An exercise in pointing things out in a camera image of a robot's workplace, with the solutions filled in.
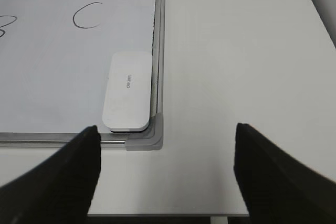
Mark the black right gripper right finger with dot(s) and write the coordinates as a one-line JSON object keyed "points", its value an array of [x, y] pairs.
{"points": [[277, 188]]}

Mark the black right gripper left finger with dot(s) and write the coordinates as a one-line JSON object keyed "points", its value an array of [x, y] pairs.
{"points": [[58, 190]]}

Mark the aluminium framed whiteboard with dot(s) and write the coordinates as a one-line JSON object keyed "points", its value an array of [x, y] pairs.
{"points": [[55, 62]]}

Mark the white whiteboard eraser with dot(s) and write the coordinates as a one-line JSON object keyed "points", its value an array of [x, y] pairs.
{"points": [[128, 94]]}

